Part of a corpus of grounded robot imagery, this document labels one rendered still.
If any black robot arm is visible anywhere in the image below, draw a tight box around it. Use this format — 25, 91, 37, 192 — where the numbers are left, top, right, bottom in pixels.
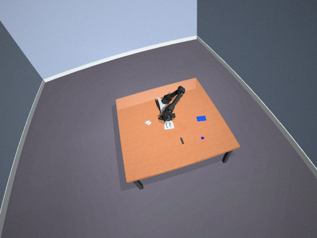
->
161, 86, 185, 121

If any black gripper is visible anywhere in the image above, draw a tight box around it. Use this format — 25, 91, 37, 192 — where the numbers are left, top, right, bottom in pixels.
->
160, 113, 176, 121

